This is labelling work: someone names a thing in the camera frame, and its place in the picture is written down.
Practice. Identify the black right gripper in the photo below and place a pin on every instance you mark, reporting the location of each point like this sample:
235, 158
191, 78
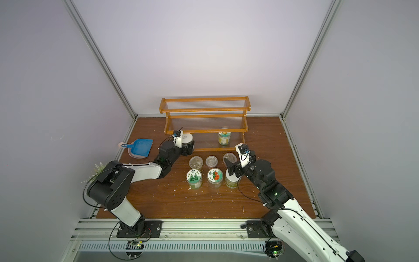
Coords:
238, 167

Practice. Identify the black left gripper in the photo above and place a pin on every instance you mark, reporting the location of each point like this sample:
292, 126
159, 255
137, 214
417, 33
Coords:
183, 147

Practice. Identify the clear grey seed cup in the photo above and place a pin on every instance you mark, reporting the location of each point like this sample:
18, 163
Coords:
231, 157

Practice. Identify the green yellow label jar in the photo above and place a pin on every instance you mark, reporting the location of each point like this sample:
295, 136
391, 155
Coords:
231, 179

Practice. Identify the yellow seed cup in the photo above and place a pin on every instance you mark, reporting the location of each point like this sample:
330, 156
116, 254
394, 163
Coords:
196, 162

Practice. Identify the strawberry lid seed jar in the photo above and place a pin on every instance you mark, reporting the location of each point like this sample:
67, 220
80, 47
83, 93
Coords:
215, 177

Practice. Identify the red seed cup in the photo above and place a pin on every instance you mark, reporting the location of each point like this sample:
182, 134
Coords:
211, 162

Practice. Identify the green mimosa seed jar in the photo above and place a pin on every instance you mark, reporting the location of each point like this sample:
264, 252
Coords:
194, 178

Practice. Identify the teal-lid jar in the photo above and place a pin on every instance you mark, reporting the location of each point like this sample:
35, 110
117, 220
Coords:
224, 138

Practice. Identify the white-lid jar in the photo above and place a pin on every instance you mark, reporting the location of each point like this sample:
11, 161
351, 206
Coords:
186, 138

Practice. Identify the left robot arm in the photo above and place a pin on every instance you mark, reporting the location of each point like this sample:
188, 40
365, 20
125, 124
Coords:
111, 187

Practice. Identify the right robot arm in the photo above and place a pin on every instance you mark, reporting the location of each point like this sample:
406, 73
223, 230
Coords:
288, 220

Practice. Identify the orange wooden three-tier shelf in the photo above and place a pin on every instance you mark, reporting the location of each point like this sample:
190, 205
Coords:
205, 117

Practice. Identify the blue plastic dustpan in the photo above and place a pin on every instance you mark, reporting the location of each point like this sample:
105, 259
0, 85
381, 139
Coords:
142, 146

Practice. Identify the right circuit board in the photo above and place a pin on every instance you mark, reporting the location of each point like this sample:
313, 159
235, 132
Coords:
274, 249

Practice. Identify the circuit board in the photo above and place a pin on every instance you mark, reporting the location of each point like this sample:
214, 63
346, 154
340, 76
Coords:
134, 249
274, 249

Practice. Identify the small green potted plant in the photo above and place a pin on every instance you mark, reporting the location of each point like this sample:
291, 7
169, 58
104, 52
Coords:
98, 168

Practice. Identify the left circuit board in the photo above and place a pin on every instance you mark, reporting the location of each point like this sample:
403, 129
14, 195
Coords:
134, 249

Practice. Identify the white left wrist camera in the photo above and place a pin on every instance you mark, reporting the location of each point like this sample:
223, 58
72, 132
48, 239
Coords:
177, 138

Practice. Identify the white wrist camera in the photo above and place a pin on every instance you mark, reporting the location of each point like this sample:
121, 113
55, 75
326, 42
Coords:
177, 138
246, 156

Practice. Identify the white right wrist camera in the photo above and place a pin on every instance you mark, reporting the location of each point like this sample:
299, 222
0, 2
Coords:
246, 156

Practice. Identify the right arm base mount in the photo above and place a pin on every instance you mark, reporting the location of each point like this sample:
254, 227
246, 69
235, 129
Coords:
261, 228

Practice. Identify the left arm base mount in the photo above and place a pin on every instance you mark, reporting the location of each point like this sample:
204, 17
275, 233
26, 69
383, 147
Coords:
141, 229

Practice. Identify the aluminium front rail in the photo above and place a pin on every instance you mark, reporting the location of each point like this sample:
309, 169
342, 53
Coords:
177, 235

